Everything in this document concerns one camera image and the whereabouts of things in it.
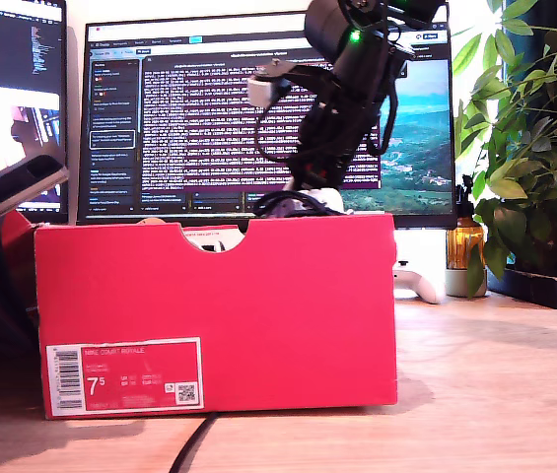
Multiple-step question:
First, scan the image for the navy suede white-striped sneaker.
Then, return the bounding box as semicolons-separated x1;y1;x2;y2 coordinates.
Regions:
252;182;356;218

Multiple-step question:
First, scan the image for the red cardboard shoebox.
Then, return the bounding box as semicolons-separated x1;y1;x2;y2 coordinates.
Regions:
0;209;399;421

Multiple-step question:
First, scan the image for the wide black Huawei monitor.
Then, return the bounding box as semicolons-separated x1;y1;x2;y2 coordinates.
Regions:
76;8;458;231

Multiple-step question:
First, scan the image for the white game controller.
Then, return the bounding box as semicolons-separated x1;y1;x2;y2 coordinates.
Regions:
392;258;447;305

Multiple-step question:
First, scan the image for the amber pump bottle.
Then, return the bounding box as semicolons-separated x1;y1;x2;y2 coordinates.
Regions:
445;174;485;271

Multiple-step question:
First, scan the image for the pale green small pot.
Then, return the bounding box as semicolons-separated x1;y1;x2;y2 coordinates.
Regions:
444;268;489;300

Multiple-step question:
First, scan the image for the green leafy houseplant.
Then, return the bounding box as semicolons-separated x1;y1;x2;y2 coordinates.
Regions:
453;0;557;300

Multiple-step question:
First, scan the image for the small black computer monitor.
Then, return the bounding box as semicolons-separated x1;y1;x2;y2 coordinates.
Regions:
0;0;70;226

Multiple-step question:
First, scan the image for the black plant tray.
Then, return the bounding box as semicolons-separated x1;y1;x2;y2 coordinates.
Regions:
487;268;557;310

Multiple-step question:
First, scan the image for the dark teal curtain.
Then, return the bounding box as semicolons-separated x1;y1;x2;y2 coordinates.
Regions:
502;0;557;65

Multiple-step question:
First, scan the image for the black camera cable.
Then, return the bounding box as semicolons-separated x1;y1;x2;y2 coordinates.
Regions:
254;105;309;167

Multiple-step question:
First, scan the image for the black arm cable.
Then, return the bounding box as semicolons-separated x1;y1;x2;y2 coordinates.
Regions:
376;81;401;155

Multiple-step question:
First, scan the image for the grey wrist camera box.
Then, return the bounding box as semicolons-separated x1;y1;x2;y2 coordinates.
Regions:
246;57;338;108
0;155;70;223

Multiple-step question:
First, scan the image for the thick black table cable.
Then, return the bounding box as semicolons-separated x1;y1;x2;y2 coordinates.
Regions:
170;414;218;473

